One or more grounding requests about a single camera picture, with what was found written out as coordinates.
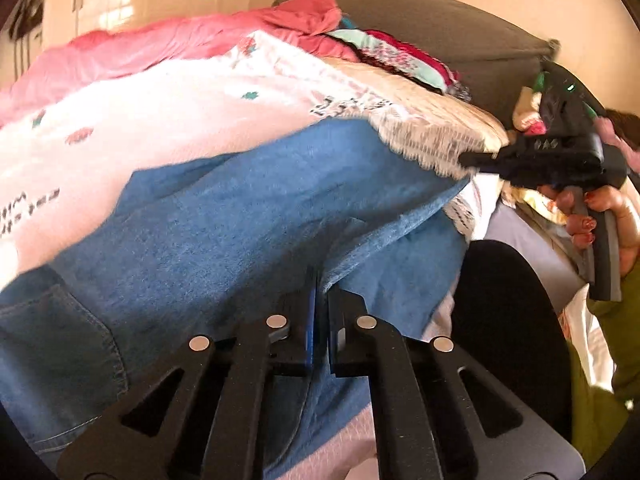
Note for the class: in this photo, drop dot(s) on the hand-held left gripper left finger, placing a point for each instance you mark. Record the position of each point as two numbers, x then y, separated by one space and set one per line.
311 321

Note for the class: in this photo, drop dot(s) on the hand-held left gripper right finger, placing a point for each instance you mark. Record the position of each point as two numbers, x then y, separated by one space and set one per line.
334 332

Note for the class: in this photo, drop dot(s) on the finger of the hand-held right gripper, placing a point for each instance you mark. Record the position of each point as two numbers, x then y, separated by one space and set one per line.
480 159

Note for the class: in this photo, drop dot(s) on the blue denim pants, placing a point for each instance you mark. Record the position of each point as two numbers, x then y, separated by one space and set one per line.
240 220

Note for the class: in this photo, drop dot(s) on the person's right forearm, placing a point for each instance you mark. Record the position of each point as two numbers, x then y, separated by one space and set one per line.
622 320

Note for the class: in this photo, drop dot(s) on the person's right hand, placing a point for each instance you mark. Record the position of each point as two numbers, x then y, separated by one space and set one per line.
607 206

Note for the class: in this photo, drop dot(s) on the pink and white cloth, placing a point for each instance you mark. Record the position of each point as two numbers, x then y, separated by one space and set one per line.
527 115

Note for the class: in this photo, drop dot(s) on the beige lace bed cover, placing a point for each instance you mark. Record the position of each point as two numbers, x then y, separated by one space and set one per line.
430 115

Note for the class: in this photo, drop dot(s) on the pile of colourful folded clothes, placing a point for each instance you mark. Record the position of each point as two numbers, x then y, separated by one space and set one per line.
400 55

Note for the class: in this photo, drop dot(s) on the grey padded headboard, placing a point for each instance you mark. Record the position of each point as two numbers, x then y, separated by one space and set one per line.
440 30

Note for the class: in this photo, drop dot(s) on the person's leg in black trousers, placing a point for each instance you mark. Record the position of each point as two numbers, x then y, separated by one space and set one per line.
505 330

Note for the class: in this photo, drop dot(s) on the white strawberry printed blanket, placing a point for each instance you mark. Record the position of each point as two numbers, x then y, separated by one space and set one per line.
150 110

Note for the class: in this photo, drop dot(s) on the pink quilt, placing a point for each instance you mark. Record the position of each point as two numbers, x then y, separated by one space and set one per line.
150 45

